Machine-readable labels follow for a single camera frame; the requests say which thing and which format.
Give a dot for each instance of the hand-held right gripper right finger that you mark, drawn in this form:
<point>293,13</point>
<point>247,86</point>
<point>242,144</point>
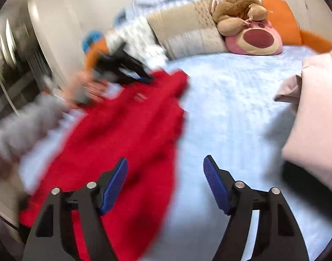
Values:
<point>216,185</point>

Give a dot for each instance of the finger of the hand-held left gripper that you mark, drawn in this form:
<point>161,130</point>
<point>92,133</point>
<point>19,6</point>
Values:
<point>140,74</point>

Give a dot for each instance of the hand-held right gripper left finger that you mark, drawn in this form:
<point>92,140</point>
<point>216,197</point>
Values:
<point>115,185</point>

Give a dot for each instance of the red fleece garment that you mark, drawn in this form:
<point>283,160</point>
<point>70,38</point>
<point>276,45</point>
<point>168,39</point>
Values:
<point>114,141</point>

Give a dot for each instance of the person's left hand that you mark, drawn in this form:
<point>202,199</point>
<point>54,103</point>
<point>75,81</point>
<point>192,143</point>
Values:
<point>95,89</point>

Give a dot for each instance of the blue round object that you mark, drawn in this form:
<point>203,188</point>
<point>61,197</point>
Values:
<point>91,40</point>

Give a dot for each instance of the white floral pillow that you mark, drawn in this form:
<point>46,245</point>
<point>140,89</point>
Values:
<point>138,39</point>

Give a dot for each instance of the beige quilted pillow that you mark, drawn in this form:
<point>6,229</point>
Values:
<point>187,30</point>

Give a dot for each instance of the blue checked pillow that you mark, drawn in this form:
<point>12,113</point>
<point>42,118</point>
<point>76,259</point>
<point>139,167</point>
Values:
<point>160,4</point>

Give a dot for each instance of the light blue fluffy blanket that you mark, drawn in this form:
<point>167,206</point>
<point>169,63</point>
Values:
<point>231,100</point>

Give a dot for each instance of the dark window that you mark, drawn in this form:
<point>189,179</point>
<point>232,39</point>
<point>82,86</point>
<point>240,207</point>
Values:
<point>16,68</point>

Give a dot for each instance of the brown teddy bear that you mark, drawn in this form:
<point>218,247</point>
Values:
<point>236,8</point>

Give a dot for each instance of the pink bear plush pillow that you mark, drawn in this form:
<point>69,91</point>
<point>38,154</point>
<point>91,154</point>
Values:
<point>255,39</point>

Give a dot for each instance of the pale pink cloth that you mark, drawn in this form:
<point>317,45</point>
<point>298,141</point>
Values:
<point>315,114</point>

